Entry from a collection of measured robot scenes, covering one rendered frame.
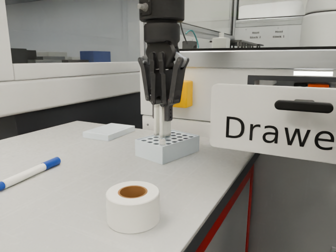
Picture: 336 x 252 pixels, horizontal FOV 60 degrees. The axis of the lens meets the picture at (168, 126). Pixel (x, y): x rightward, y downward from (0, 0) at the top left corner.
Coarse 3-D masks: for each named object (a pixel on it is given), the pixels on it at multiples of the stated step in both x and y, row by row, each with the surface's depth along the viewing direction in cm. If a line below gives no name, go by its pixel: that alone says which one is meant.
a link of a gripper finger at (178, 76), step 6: (180, 60) 57; (174, 66) 58; (180, 66) 58; (174, 72) 58; (180, 72) 58; (174, 78) 58; (180, 78) 59; (174, 84) 59; (180, 84) 60; (174, 90) 59; (180, 90) 60; (174, 96) 60; (180, 96) 61; (174, 102) 60
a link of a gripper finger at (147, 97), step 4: (140, 60) 64; (140, 64) 64; (144, 64) 64; (144, 68) 64; (148, 68) 65; (144, 72) 64; (148, 72) 65; (144, 76) 64; (148, 76) 65; (144, 80) 64; (148, 80) 65; (144, 84) 65; (148, 84) 64; (144, 88) 65; (148, 88) 64; (144, 92) 65; (148, 92) 64; (148, 96) 64; (148, 100) 65
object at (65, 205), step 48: (0, 144) 73; (48, 144) 73; (96, 144) 73; (0, 192) 47; (48, 192) 47; (96, 192) 47; (192, 192) 47; (240, 192) 63; (0, 240) 34; (48, 240) 34; (96, 240) 34; (144, 240) 34; (192, 240) 36; (240, 240) 70
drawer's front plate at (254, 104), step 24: (216, 96) 49; (240, 96) 47; (264, 96) 46; (288, 96) 44; (312, 96) 42; (216, 120) 50; (264, 120) 46; (288, 120) 45; (312, 120) 43; (216, 144) 51; (240, 144) 49; (264, 144) 47; (312, 144) 44
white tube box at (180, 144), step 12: (180, 132) 70; (144, 144) 62; (156, 144) 61; (168, 144) 60; (180, 144) 62; (192, 144) 66; (144, 156) 62; (156, 156) 60; (168, 156) 60; (180, 156) 63
